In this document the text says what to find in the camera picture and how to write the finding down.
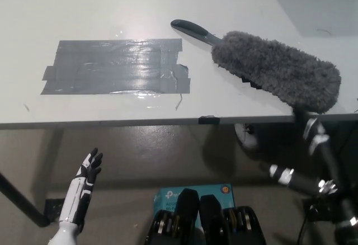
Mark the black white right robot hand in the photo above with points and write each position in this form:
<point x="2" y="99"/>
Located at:
<point x="325" y="155"/>

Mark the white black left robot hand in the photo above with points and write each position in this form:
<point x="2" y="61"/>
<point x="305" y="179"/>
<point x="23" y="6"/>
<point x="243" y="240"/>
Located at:
<point x="75" y="197"/>

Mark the grey fluffy duster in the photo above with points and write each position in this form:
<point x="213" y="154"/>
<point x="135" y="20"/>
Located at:
<point x="279" y="68"/>

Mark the black table leg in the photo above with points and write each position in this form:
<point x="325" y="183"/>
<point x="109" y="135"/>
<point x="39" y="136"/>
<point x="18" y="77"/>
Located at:
<point x="22" y="200"/>

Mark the white caster wheel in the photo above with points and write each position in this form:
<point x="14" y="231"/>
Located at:
<point x="244" y="136"/>

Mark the teal router box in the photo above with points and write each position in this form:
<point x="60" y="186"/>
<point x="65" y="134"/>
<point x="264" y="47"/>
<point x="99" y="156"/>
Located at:
<point x="167" y="197"/>

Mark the grey duct tape patch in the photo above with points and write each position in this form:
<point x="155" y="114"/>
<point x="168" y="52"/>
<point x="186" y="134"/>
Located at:
<point x="117" y="67"/>

